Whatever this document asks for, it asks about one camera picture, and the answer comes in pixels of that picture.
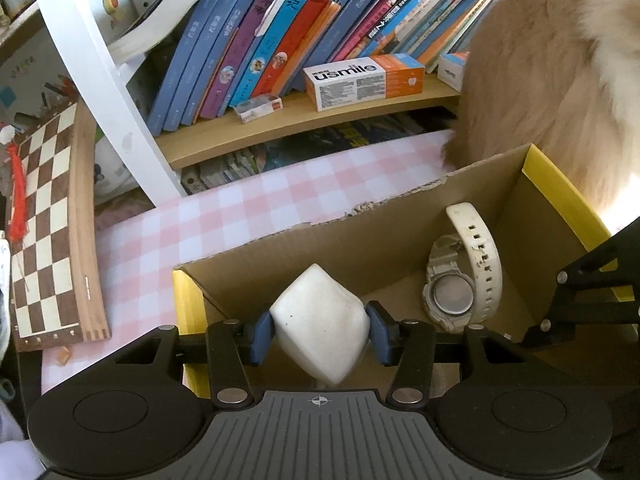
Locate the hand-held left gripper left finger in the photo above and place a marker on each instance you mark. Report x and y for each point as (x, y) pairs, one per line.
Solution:
(262, 338)

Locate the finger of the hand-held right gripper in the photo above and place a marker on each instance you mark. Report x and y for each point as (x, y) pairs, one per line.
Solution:
(575, 316)

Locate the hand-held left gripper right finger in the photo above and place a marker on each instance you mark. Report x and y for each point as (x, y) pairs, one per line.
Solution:
(378, 334)

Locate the white power adapter block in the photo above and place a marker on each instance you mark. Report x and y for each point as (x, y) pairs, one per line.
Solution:
(320, 322)

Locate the cardboard box with yellow sides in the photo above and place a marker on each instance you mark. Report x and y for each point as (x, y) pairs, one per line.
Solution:
(350, 255)

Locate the white wristwatch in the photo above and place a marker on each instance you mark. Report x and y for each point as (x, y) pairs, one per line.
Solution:
(462, 280)

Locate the pink checkered cloth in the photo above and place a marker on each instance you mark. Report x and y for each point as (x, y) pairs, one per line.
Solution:
(200, 220)

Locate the small tan scrap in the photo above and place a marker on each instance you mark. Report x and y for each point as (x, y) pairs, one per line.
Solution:
(63, 355)

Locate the white bookshelf with wooden shelf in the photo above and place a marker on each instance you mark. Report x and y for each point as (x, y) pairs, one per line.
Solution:
(300, 120)

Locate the small white and red box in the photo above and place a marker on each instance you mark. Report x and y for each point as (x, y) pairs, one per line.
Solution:
(258, 108)

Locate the fluffy tan pet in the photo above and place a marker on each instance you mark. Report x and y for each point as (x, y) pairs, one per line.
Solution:
(540, 85)

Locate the wooden chessboard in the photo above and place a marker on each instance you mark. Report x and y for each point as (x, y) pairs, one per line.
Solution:
(50, 230)

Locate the orange and white toothpaste box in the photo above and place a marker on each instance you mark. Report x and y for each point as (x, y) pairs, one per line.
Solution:
(365, 81)

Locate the small white and orange box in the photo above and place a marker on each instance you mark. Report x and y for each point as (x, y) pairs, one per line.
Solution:
(452, 71)

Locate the red tassel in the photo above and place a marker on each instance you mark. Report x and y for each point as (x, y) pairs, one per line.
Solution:
(19, 195)

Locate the row of upright books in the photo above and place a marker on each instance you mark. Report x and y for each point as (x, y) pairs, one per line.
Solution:
(310, 25)

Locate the white open paperback book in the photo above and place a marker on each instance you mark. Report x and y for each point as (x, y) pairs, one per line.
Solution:
(160, 15)

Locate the colourful picture board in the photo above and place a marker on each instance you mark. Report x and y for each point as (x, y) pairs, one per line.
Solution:
(35, 85)

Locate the white panel with duck sticker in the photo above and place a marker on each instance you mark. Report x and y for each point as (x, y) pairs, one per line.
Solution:
(117, 7)

